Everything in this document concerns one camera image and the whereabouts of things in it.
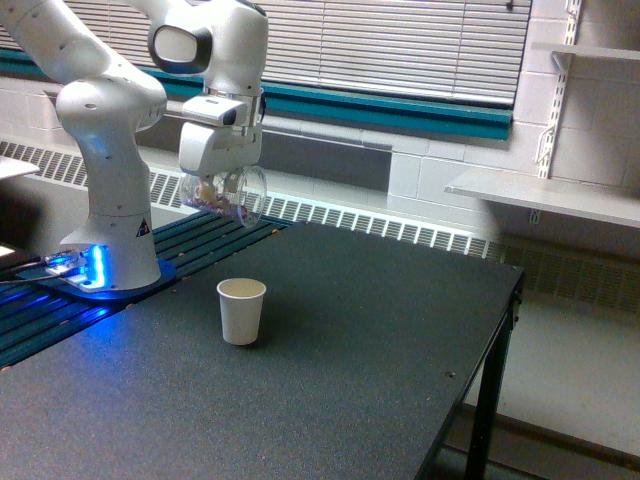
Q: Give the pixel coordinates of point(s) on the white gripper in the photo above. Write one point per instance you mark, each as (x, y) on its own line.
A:
(220, 134)

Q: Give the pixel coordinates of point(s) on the colourful candies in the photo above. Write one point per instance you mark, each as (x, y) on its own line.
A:
(223, 205)

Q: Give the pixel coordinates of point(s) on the clear plastic cup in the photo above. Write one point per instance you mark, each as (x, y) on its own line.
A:
(239, 195)

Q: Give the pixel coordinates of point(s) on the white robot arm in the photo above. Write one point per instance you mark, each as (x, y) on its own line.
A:
(105, 101)

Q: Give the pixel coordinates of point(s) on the white paper cup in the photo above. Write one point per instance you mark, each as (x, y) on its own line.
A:
(241, 301)

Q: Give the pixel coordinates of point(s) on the window blinds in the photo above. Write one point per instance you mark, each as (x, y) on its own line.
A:
(461, 51)

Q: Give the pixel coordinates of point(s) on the white upper shelf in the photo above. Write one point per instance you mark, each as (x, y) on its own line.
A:
(590, 51)

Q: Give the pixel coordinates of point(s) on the black table leg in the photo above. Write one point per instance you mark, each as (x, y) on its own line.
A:
(490, 388)

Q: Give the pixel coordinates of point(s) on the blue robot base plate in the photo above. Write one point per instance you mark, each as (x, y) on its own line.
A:
(71, 281)

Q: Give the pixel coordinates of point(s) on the teal slatted rail bench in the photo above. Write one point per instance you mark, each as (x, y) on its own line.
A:
(34, 318)

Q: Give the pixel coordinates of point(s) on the white shelf rail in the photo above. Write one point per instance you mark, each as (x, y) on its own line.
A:
(562, 60)

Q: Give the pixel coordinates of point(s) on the white wall shelf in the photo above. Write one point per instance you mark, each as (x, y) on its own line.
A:
(577, 199)

